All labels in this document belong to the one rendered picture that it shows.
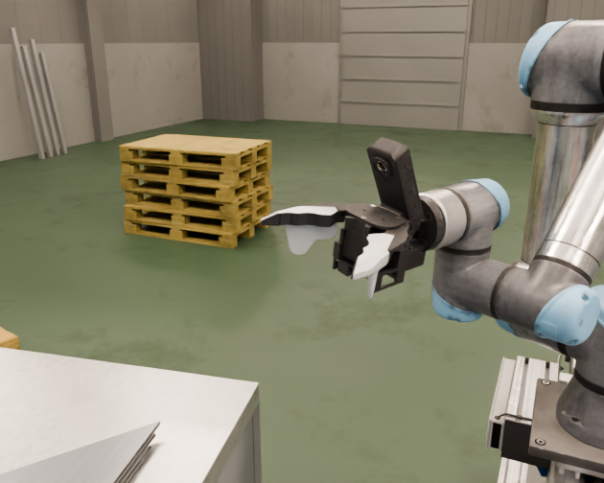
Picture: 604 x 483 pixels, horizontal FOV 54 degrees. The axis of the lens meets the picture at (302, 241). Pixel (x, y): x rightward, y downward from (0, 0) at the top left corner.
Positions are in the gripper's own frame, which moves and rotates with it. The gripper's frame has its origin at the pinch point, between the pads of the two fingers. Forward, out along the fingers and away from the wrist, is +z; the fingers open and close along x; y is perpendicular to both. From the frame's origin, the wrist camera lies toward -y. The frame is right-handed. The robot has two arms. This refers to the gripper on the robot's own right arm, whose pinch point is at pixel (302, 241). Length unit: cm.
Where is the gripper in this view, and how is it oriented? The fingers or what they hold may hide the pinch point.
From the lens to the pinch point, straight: 61.3
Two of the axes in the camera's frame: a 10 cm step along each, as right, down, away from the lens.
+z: -7.6, 2.1, -6.1
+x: -6.4, -3.7, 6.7
